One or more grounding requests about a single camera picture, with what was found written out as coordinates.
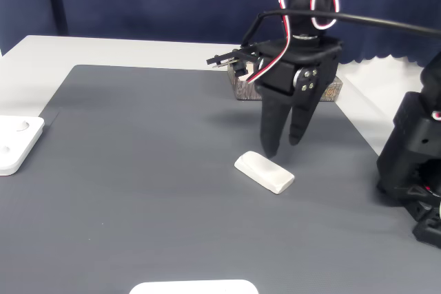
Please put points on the bark-print cardboard box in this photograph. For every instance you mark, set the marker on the bark-print cardboard box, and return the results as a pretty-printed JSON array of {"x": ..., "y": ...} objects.
[{"x": 246, "y": 92}]

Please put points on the white block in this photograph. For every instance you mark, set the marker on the white block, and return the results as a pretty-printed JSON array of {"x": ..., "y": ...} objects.
[{"x": 263, "y": 170}]

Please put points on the black camera board module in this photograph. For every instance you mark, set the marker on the black camera board module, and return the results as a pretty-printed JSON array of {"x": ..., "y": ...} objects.
[{"x": 241, "y": 53}]

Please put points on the grey table mat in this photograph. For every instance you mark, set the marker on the grey table mat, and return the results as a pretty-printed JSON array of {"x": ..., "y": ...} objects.
[{"x": 155, "y": 170}]

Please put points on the white rounded flat device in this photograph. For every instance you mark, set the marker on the white rounded flat device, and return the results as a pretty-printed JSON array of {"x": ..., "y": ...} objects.
[{"x": 193, "y": 288}]

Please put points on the white device with two dimples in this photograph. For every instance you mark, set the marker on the white device with two dimples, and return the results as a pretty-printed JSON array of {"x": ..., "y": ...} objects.
[{"x": 17, "y": 142}]

